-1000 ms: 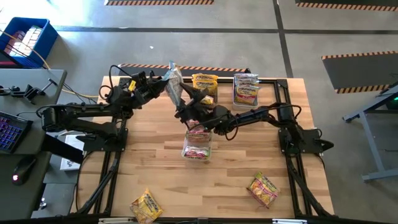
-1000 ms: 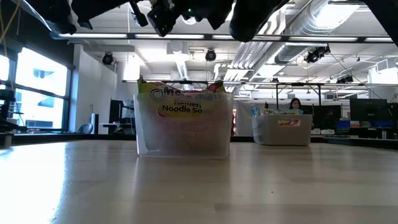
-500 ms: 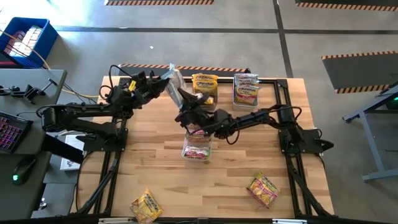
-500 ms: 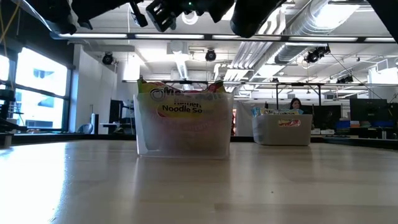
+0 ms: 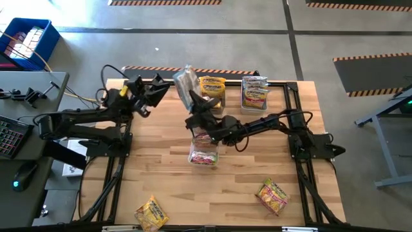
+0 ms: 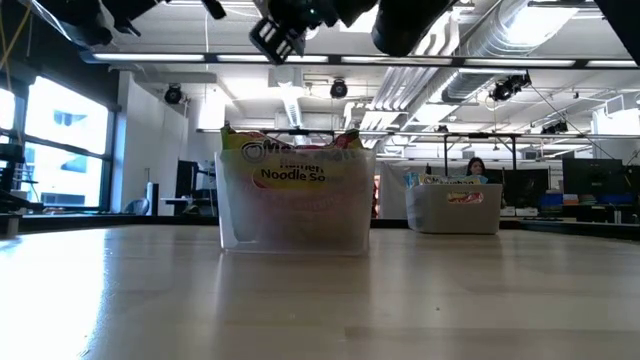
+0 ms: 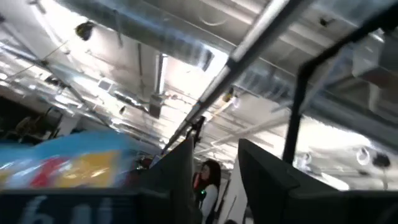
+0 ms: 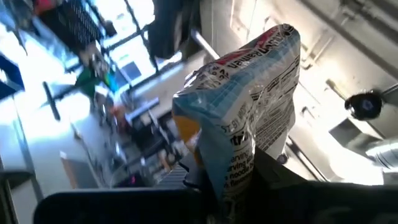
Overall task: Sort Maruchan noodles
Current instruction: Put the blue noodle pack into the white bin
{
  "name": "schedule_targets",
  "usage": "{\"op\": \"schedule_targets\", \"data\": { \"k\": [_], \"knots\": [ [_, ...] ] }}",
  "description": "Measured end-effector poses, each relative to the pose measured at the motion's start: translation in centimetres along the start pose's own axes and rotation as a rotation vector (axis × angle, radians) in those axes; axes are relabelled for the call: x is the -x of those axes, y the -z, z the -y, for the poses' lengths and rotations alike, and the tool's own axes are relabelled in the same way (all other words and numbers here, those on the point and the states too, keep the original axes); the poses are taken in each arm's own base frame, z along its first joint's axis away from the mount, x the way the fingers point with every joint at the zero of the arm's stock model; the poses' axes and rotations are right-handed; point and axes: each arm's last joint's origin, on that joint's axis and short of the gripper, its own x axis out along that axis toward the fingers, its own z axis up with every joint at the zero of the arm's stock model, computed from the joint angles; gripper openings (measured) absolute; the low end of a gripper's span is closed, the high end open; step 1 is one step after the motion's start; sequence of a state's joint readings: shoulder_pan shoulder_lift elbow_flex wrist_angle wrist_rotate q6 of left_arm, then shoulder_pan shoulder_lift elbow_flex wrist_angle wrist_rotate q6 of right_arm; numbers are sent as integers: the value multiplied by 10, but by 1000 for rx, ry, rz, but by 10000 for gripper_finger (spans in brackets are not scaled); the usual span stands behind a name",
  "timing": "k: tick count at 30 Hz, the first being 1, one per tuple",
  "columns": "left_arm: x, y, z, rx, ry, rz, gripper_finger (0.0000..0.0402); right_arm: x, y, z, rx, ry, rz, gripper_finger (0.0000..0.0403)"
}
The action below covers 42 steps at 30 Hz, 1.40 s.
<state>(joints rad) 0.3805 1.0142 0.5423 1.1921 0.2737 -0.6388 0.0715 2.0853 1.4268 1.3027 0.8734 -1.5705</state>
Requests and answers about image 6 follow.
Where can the black round ceiling spotlight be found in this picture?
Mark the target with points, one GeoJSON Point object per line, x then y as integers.
{"type": "Point", "coordinates": [173, 94]}
{"type": "Point", "coordinates": [338, 88]}

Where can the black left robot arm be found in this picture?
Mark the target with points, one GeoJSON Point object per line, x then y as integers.
{"type": "Point", "coordinates": [75, 20]}

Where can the person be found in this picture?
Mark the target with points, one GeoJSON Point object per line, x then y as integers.
{"type": "Point", "coordinates": [476, 167]}

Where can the silver ventilation duct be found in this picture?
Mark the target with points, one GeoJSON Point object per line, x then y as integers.
{"type": "Point", "coordinates": [480, 80]}

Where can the black track light cluster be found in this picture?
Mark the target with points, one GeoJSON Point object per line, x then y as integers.
{"type": "Point", "coordinates": [555, 127]}
{"type": "Point", "coordinates": [510, 86]}

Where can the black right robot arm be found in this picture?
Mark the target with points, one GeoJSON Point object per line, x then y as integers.
{"type": "Point", "coordinates": [410, 25]}

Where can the large window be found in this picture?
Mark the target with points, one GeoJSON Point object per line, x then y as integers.
{"type": "Point", "coordinates": [65, 125]}

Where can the overhead light bar rail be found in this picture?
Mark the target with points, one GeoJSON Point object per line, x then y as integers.
{"type": "Point", "coordinates": [150, 57]}

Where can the blue storage box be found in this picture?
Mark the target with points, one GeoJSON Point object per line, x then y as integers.
{"type": "Point", "coordinates": [550, 199]}
{"type": "Point", "coordinates": [615, 198]}

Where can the small white plastic bin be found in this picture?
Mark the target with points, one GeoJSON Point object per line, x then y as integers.
{"type": "Point", "coordinates": [430, 215]}

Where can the clear translucent plastic bin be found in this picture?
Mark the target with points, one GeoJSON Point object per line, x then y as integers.
{"type": "Point", "coordinates": [300, 225]}

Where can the grey office chair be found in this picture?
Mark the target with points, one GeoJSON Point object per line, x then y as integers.
{"type": "Point", "coordinates": [137, 206]}

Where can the black aluminium table frame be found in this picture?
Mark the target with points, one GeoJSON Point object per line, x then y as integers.
{"type": "Point", "coordinates": [100, 222]}

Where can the black metal stand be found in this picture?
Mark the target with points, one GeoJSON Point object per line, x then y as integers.
{"type": "Point", "coordinates": [446, 150]}
{"type": "Point", "coordinates": [300, 131]}

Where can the black monitor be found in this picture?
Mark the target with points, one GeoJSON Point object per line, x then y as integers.
{"type": "Point", "coordinates": [525, 185]}
{"type": "Point", "coordinates": [592, 175]}
{"type": "Point", "coordinates": [186, 175]}

